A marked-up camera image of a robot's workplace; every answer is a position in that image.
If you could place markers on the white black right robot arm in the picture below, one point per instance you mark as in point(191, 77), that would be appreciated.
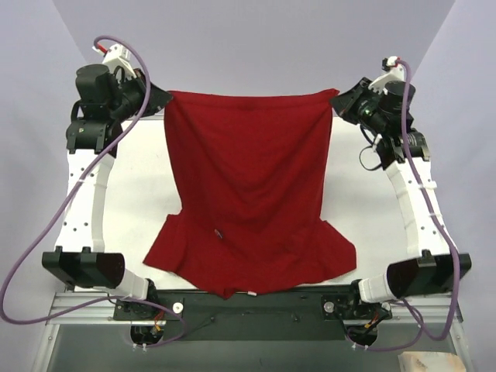
point(433, 265)

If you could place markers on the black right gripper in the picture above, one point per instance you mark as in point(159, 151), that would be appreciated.
point(349, 101)

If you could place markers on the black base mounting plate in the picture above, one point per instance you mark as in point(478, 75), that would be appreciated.
point(319, 313)

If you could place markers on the beige tissue pack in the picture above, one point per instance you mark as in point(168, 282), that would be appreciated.
point(417, 361)

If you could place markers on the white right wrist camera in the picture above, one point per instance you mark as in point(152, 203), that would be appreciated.
point(391, 71)

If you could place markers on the red t-shirt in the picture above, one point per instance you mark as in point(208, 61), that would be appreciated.
point(253, 168)

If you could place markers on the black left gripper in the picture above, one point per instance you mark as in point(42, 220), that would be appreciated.
point(153, 98)

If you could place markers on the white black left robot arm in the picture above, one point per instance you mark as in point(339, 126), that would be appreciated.
point(79, 258)

